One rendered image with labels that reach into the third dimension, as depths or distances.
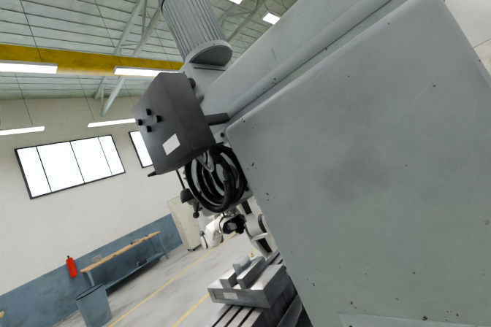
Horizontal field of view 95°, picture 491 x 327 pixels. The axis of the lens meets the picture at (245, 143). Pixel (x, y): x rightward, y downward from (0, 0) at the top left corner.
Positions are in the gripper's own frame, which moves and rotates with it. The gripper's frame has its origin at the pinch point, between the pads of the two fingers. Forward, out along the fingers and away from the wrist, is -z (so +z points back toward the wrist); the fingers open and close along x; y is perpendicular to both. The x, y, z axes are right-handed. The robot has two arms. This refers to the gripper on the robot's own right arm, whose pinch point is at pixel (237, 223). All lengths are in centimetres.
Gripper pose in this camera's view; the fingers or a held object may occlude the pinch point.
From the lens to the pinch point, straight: 107.0
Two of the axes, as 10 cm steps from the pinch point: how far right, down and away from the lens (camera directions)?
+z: -4.8, 3.3, 8.1
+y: 4.2, 9.0, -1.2
